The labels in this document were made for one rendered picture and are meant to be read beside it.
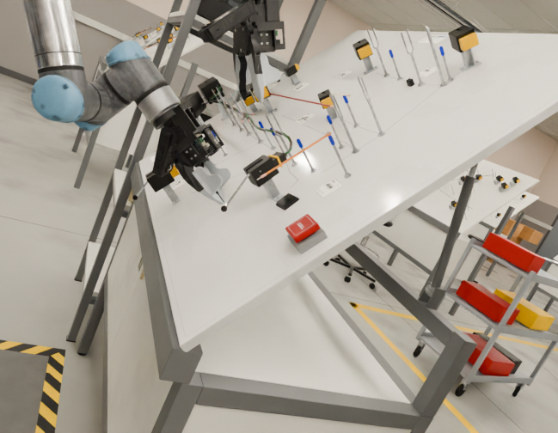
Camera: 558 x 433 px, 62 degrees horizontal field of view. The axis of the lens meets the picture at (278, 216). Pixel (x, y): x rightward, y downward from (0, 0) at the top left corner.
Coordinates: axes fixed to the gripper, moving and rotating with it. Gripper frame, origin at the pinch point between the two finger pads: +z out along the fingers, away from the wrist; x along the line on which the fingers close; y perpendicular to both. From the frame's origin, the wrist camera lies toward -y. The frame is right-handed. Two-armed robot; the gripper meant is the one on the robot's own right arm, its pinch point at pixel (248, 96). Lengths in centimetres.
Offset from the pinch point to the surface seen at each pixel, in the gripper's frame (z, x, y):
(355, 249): 50, 18, 38
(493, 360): 202, 91, 204
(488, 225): 298, 429, 610
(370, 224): 20.6, -29.6, 8.1
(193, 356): 39, -24, -24
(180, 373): 42, -23, -26
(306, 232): 21.4, -24.5, -1.8
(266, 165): 14.2, -2.2, 1.9
